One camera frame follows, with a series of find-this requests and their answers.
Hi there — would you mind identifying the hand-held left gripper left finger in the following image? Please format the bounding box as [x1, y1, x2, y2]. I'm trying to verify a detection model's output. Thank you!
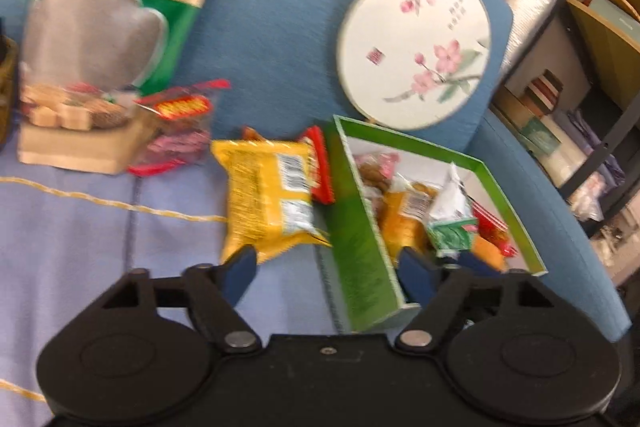
[102, 246, 262, 354]

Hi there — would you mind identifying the round floral fan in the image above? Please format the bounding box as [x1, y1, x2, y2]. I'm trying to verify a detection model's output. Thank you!
[336, 0, 492, 131]

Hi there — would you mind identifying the bubble wrap roll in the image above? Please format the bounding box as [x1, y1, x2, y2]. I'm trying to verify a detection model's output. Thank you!
[500, 0, 563, 80]

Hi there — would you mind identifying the green snack packet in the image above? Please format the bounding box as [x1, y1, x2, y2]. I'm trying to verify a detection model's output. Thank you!
[427, 163, 478, 259]

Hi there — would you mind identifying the small green box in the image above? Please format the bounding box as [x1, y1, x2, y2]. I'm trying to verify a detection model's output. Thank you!
[519, 117, 562, 156]

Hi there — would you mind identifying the brown striped box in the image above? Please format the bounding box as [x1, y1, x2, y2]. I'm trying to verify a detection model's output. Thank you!
[524, 69, 564, 118]

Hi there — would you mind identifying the woven bamboo basket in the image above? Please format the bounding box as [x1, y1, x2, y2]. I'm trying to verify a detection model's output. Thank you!
[0, 34, 20, 145]

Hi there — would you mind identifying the clear packet red yellow label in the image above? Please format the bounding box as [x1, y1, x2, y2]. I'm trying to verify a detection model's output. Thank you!
[127, 79, 232, 178]

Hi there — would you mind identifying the yellow cake packet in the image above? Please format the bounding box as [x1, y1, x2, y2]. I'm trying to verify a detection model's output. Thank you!
[379, 186, 437, 260]

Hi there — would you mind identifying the light blue blanket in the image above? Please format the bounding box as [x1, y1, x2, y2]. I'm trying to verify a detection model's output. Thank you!
[0, 127, 346, 427]

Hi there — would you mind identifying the yellow snack packet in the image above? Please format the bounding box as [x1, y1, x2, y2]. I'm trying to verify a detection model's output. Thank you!
[210, 138, 332, 264]

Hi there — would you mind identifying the green cardboard box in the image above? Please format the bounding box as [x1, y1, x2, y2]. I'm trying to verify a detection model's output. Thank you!
[315, 115, 547, 334]

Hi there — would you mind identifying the blue sofa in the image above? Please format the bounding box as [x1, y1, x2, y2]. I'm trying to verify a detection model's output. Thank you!
[0, 0, 632, 343]

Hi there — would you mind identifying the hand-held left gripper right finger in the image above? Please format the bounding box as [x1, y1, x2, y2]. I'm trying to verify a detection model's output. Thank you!
[395, 247, 556, 350]

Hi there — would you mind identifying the black metal shelf rack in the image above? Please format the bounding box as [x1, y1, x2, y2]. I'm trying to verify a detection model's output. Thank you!
[492, 0, 640, 288]

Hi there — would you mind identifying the wooden file holder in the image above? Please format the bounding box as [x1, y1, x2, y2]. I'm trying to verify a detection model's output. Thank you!
[566, 0, 640, 108]

